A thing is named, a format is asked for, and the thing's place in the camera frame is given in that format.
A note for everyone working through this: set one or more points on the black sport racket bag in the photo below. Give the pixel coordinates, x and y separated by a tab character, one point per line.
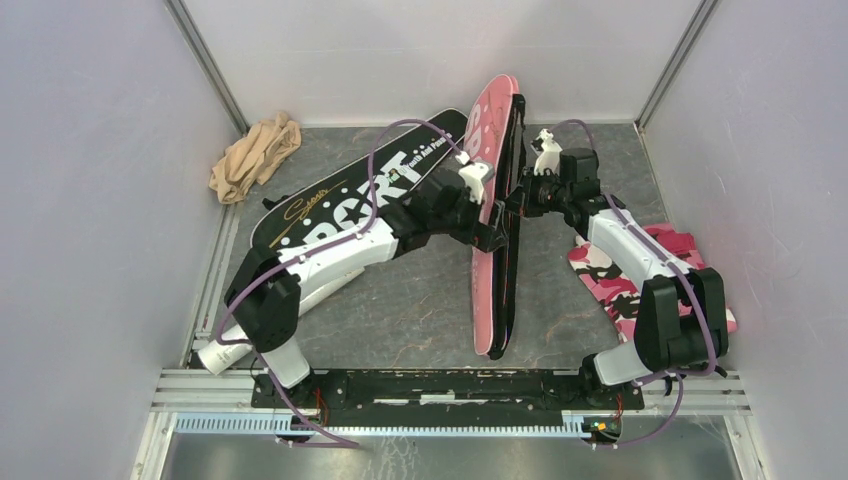
342	200

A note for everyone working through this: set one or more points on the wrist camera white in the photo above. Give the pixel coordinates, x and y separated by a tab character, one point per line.
548	154
475	175

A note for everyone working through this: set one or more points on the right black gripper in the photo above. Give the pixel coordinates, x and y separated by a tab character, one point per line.
521	201

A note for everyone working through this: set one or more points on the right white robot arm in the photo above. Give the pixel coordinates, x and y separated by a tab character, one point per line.
681	319

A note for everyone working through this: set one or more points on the beige crumpled cloth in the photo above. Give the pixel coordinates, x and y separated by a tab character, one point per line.
255	157

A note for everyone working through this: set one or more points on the pink sport racket bag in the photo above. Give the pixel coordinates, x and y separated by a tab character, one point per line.
492	136

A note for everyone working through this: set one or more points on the pink camouflage cloth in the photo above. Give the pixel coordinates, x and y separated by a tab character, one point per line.
615	292

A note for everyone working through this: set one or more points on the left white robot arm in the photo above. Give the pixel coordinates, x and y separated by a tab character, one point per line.
265	301

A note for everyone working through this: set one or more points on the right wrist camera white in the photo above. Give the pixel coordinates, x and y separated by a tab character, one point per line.
548	154

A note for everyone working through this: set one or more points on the white shuttlecock tube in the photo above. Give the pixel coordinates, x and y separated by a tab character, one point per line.
216	357

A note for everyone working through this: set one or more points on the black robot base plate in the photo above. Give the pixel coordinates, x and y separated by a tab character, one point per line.
455	398

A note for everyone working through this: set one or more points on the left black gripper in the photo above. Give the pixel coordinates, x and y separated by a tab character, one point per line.
481	235

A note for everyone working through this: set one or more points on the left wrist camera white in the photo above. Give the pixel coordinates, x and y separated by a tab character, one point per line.
475	175

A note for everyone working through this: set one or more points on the white slotted cable duct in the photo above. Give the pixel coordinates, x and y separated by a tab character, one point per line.
288	425

